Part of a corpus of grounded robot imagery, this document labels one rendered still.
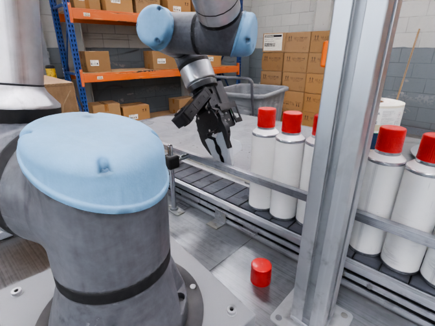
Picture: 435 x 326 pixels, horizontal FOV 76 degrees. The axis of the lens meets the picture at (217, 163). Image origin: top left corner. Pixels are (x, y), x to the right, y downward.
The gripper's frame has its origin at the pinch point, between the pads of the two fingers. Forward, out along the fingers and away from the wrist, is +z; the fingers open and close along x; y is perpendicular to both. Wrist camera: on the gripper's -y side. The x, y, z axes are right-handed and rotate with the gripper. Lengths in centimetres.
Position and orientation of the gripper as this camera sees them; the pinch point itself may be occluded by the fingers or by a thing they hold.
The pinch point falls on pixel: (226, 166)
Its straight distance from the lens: 64.3
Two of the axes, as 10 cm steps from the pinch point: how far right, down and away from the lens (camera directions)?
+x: -6.4, 2.3, 7.4
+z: 3.6, 9.3, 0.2
